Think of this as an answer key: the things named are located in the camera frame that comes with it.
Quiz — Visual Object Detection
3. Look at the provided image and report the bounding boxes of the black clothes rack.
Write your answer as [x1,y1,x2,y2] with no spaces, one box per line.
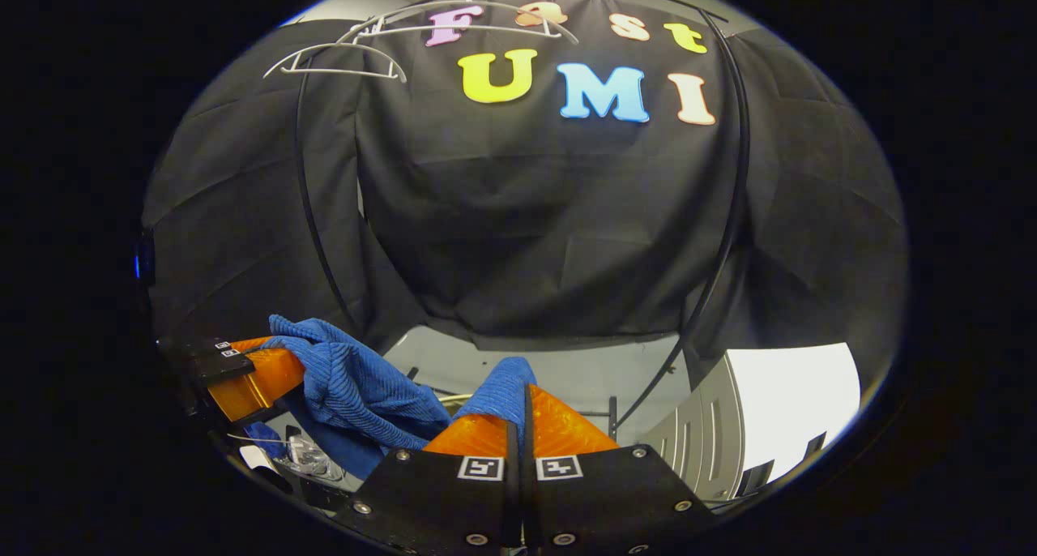
[293,0,753,442]

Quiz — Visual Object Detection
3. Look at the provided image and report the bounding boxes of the black backdrop cloth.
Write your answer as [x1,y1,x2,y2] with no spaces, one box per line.
[142,0,908,387]

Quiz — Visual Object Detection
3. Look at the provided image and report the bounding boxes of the blue corduroy jacket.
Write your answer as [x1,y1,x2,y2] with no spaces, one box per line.
[243,314,540,480]

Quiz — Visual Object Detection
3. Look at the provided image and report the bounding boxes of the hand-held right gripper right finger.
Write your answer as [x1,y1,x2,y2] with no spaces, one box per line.
[523,384,718,553]

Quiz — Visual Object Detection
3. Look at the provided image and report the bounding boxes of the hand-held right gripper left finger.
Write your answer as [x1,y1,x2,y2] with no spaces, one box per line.
[336,414,519,553]

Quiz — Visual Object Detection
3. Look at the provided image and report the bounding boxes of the white cabinet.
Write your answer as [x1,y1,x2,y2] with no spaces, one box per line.
[636,341,861,500]

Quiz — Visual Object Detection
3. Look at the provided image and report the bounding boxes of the white clothes hanger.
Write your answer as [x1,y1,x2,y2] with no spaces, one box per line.
[263,41,408,84]
[336,0,580,46]

